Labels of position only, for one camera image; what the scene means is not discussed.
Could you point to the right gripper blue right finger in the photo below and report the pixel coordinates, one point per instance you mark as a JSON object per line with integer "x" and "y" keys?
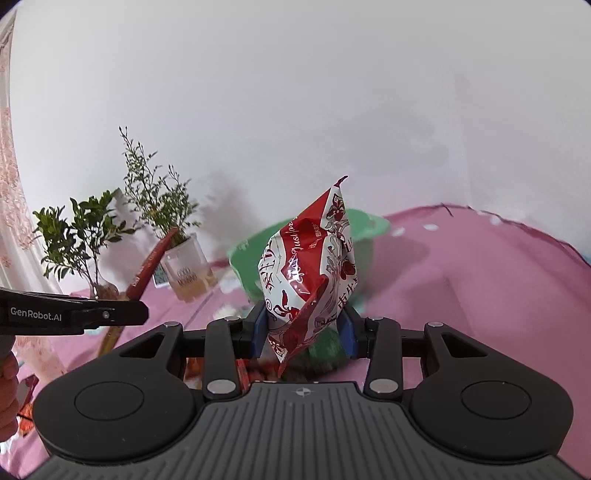
{"x": 380, "y": 341}

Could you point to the green snack packet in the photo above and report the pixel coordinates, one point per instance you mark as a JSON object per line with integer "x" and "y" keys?
{"x": 323, "y": 356}

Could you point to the person left hand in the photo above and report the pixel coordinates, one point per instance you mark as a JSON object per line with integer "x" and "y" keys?
{"x": 9, "y": 405}

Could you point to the white digital clock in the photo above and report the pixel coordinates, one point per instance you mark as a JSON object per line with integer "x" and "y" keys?
{"x": 159, "y": 278}

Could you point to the pink tablecloth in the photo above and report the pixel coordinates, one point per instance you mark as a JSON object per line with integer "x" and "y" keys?
{"x": 495, "y": 321}

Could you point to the red white sweet bag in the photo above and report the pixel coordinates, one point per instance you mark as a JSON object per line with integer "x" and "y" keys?
{"x": 308, "y": 272}

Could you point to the leafy plant in glass vase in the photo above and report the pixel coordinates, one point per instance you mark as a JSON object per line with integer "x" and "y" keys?
{"x": 72, "y": 245}

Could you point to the dark red snack packet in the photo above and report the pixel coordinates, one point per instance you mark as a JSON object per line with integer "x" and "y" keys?
{"x": 201, "y": 371}

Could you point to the long red snack bar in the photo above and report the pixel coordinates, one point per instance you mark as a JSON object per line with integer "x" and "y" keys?
{"x": 139, "y": 283}

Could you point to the green plastic bowl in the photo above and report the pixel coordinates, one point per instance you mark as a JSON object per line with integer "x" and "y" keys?
{"x": 365, "y": 228}

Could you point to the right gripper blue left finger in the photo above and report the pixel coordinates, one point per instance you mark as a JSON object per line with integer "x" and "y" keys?
{"x": 233, "y": 338}

